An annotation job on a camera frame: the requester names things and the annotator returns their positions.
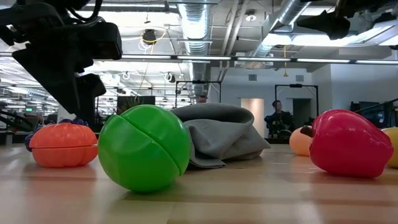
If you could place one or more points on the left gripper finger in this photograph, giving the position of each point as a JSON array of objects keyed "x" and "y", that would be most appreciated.
[
  {"x": 91, "y": 93},
  {"x": 53, "y": 81}
]

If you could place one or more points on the purple toy grapes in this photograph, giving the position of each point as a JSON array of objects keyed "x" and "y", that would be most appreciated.
[{"x": 66, "y": 121}]

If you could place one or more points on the orange toy pumpkin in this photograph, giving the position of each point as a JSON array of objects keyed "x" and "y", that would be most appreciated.
[{"x": 62, "y": 146}]

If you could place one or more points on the green two-part toy fruit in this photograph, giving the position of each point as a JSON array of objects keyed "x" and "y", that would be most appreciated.
[{"x": 140, "y": 149}]

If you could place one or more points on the peach toy fruit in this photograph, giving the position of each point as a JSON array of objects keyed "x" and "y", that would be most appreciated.
[{"x": 298, "y": 143}]

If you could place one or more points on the red toy bell pepper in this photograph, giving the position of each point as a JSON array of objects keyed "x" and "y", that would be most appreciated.
[{"x": 348, "y": 146}]

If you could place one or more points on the yellow toy lemon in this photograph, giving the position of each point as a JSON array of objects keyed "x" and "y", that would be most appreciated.
[{"x": 394, "y": 146}]

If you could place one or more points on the potted succulent plant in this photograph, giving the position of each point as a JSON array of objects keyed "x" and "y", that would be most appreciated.
[{"x": 122, "y": 109}]

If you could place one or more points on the white pillar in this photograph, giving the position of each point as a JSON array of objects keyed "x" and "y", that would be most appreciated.
[{"x": 63, "y": 115}]

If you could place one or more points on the black screen panel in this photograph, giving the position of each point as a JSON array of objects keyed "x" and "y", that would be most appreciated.
[{"x": 146, "y": 100}]

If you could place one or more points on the black beam with light strips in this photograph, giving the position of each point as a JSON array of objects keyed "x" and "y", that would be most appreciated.
[{"x": 264, "y": 59}]

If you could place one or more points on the dark background monitors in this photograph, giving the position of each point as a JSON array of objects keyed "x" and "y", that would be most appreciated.
[{"x": 370, "y": 112}]

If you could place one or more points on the person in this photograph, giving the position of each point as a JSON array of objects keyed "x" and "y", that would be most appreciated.
[
  {"x": 202, "y": 99},
  {"x": 278, "y": 119}
]

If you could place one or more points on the grey cloth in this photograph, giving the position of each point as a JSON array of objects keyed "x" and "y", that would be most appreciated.
[{"x": 224, "y": 137}]

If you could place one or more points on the silver ceiling air duct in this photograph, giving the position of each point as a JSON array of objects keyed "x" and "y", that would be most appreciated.
[
  {"x": 292, "y": 12},
  {"x": 195, "y": 25}
]

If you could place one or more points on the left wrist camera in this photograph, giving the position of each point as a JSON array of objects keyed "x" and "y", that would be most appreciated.
[{"x": 102, "y": 40}]

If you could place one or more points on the black frame stand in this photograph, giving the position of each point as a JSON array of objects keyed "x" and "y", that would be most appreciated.
[
  {"x": 295, "y": 85},
  {"x": 199, "y": 81}
]

